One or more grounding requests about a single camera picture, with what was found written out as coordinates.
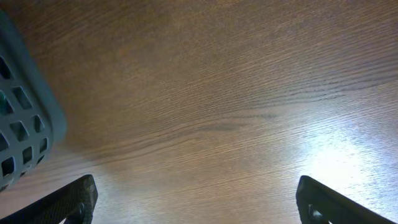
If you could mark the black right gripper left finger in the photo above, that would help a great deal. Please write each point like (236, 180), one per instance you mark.
(73, 203)

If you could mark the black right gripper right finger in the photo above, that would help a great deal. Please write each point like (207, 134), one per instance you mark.
(318, 203)

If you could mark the grey plastic lattice basket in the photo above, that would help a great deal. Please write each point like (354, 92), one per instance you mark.
(31, 117)

